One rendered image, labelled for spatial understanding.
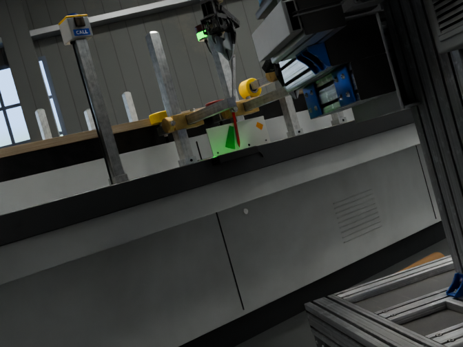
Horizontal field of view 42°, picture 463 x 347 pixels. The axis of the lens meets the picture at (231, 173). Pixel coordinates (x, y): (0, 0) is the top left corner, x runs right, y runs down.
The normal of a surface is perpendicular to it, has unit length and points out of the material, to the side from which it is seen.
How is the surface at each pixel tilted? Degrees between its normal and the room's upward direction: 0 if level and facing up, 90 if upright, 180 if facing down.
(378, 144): 90
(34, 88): 90
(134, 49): 90
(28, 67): 90
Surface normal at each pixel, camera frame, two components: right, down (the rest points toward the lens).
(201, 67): 0.18, -0.04
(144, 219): 0.58, -0.15
